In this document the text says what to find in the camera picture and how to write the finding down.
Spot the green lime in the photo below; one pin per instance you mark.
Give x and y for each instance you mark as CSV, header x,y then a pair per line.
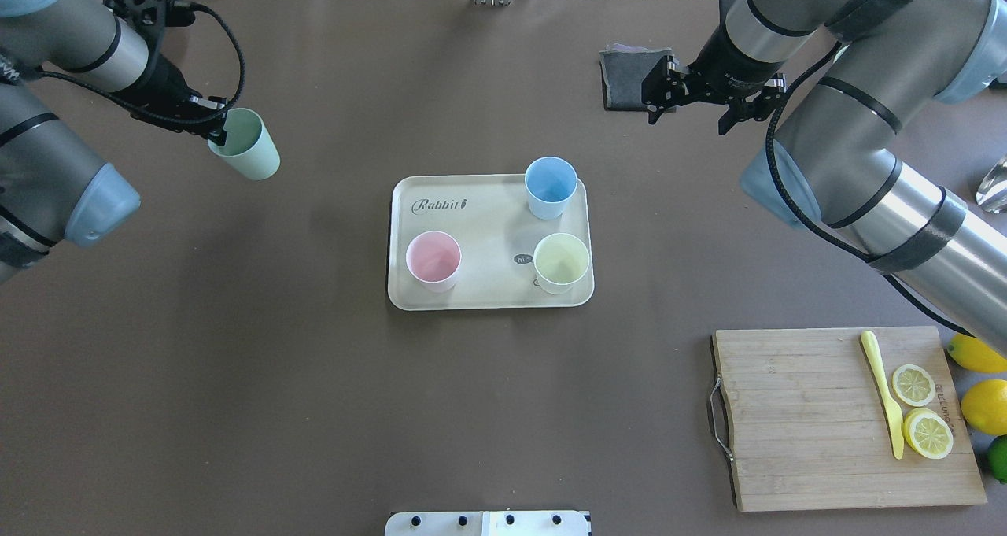
x,y
996,457

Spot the lemon half near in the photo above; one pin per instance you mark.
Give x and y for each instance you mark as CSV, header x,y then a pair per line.
x,y
928,434

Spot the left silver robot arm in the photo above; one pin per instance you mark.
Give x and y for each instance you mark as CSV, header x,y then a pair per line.
x,y
54,186

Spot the yellow plastic knife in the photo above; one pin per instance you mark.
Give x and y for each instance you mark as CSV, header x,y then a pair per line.
x,y
892,411

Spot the lemon half far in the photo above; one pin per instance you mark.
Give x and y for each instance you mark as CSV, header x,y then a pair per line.
x,y
912,385

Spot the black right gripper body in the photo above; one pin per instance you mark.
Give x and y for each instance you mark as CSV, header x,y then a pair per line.
x,y
722,62

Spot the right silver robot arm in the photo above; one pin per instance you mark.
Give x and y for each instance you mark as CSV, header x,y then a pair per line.
x,y
839,79

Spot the lemon half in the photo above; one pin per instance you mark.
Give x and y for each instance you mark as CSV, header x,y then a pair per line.
x,y
928,434
912,385

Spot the metal scoop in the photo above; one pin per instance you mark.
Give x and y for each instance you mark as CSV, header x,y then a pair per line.
x,y
990,195

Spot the whole yellow lemon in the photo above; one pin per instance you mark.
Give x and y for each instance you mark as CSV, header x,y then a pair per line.
x,y
984,407
974,355

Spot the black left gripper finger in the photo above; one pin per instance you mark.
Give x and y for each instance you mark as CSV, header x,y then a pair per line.
x,y
211,108
214,132

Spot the folded grey cloth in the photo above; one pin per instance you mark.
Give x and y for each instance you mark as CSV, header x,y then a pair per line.
x,y
623,69

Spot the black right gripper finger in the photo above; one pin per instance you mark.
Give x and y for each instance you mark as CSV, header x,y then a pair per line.
x,y
662,89
759,108

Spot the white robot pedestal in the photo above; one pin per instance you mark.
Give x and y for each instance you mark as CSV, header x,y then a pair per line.
x,y
502,522

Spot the pink cup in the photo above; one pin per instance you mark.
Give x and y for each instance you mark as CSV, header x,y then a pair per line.
x,y
433,258

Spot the light blue cup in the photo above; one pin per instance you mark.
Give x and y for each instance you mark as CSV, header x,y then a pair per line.
x,y
550,183

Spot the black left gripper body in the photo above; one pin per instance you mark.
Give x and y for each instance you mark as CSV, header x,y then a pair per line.
x,y
163,85

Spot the mint green cup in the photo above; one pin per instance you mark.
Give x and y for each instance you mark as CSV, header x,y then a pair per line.
x,y
248,147

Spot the pale yellow cup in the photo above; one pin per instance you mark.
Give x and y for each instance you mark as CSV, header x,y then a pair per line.
x,y
560,260

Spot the cream rabbit tray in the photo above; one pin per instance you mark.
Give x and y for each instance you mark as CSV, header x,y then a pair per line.
x,y
497,233

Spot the wooden cutting board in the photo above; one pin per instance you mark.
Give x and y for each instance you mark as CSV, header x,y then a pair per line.
x,y
805,429

